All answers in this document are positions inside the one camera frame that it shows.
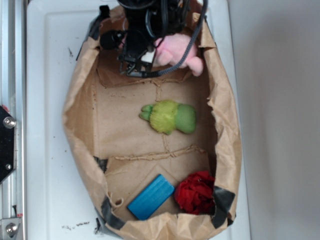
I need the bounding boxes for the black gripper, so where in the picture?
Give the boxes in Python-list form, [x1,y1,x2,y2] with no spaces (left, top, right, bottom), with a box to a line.
[116,14,156,76]

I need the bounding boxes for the pink plush bunny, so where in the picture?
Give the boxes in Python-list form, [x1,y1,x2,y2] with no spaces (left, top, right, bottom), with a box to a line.
[117,33,204,77]

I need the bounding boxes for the black round microphone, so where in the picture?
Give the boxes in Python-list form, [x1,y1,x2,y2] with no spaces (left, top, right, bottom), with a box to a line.
[100,30,125,50]

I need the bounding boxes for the green plush toy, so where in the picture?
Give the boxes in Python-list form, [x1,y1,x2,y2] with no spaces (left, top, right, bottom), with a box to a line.
[139,99,197,135]

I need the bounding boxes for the brown paper bag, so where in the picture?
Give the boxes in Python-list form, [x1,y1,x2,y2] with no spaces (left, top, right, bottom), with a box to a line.
[61,4,242,240]

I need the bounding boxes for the blue wooden block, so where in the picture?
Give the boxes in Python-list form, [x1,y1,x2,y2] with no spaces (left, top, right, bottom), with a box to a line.
[127,174,175,221]

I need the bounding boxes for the red crumpled cloth ball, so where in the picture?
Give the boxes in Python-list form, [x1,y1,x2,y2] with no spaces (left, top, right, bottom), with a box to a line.
[174,170,215,215]

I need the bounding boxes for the white plastic tray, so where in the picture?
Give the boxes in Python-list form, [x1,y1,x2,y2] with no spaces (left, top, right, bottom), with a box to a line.
[24,0,252,240]

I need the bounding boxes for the grey braided cable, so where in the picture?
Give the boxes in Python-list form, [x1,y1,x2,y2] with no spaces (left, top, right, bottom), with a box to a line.
[129,0,209,78]

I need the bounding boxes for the aluminium extrusion rail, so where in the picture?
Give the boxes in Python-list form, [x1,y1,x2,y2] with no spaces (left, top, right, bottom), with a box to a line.
[0,0,29,240]

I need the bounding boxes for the metal corner bracket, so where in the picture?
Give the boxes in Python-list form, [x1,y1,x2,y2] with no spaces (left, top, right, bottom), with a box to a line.
[0,217,21,240]

